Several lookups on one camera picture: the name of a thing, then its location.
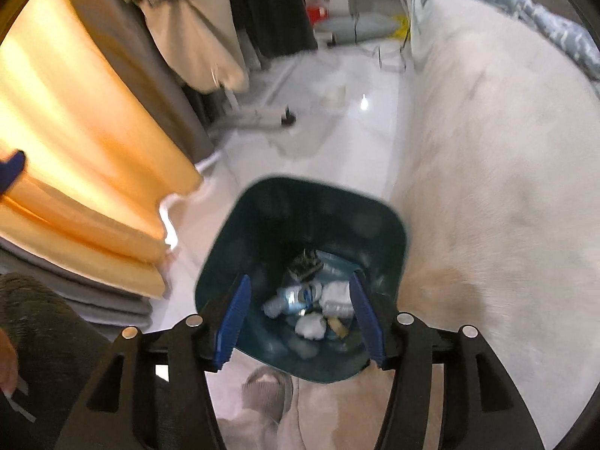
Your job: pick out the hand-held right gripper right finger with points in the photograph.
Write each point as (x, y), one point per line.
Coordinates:
(368, 323)

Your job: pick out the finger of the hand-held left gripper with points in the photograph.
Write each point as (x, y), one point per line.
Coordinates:
(11, 168)

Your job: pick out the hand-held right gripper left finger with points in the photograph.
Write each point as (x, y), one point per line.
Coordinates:
(232, 323)

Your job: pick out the brown tape roll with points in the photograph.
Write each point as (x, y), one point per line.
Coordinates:
(337, 326)

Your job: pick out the crushed blue label plastic bottle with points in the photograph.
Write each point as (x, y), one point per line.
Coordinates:
(290, 297)

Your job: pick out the black snack packet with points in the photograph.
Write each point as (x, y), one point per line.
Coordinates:
(304, 267)

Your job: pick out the dark teal trash bin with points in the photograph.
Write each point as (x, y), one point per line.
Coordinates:
(300, 215)

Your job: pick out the person's left hand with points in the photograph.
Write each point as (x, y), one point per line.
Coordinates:
(7, 361)

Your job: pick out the orange curtain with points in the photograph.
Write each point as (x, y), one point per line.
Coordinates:
(70, 126)

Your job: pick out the grey fluffy slipper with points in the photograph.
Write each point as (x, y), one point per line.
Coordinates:
(267, 393)

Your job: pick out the white clothes rack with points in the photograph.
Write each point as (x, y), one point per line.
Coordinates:
(258, 117)

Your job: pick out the cream coat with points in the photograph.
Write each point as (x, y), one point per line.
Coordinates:
(201, 42)

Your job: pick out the yellow plastic bag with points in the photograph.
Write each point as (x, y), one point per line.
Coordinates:
(401, 28)

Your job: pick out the grey flat floor appliance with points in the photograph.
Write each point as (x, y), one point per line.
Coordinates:
(361, 23)

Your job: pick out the black hanging garment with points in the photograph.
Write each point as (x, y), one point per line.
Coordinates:
(272, 9)

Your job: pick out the red packet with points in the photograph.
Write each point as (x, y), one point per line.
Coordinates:
(321, 11)

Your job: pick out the blue patterned fleece blanket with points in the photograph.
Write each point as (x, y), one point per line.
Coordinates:
(562, 37)

